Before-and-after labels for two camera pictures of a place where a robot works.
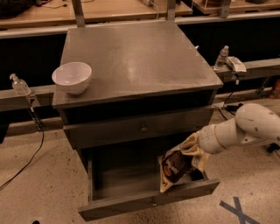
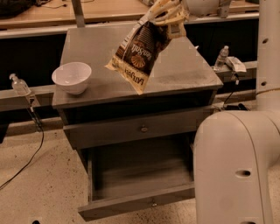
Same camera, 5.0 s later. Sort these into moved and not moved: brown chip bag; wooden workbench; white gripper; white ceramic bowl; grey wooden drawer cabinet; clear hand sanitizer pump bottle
Moved: white gripper; brown chip bag
Not moved: grey wooden drawer cabinet; clear hand sanitizer pump bottle; wooden workbench; white ceramic bowl
